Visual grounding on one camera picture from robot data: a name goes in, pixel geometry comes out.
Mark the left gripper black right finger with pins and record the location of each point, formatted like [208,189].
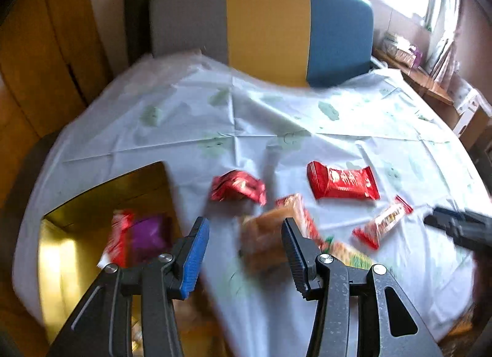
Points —
[321,278]

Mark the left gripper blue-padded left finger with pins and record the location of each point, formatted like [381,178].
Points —
[171,276]

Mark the yellow cracker packet green text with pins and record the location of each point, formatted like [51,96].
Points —
[347,254]

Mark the sesame bar packet red ends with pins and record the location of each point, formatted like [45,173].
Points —
[374,231]

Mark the brown bread packet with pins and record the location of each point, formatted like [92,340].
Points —
[261,247]

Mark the red foil snack bar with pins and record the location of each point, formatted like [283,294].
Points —
[328,182]

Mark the crinkled red foil candy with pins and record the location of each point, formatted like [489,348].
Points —
[238,185]

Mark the person's right hand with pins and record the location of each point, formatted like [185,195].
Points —
[482,289]

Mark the purple snack pouch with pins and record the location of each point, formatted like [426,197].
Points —
[150,238]

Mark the wooden side shelf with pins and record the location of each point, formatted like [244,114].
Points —
[473,126]

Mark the gold tin box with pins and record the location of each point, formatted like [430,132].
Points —
[89,288]

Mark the white tablecloth green clouds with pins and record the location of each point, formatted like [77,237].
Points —
[203,119]

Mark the white curtain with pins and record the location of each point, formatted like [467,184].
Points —
[443,19]

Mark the grey yellow blue chair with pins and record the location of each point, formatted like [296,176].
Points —
[318,43]

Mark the wooden wall panel cabinet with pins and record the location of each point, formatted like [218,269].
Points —
[53,65]

